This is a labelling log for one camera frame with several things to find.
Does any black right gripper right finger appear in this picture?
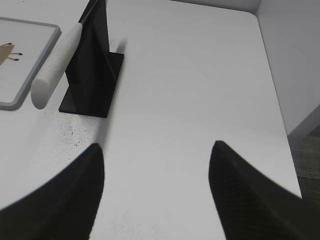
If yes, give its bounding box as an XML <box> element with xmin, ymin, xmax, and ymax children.
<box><xmin>209</xmin><ymin>140</ymin><xmax>320</xmax><ymax>240</ymax></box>

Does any black knife stand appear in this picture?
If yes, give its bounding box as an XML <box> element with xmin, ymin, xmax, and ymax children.
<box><xmin>58</xmin><ymin>0</ymin><xmax>124</xmax><ymax>118</ymax></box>

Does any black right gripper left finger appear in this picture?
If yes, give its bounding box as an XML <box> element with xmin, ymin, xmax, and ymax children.
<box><xmin>0</xmin><ymin>143</ymin><xmax>104</xmax><ymax>240</ymax></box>

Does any white handled kitchen knife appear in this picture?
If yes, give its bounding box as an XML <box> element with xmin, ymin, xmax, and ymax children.
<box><xmin>31</xmin><ymin>0</ymin><xmax>98</xmax><ymax>110</ymax></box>

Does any grey rimmed deer cutting board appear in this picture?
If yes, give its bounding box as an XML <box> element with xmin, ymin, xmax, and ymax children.
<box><xmin>0</xmin><ymin>17</ymin><xmax>62</xmax><ymax>111</ymax></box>

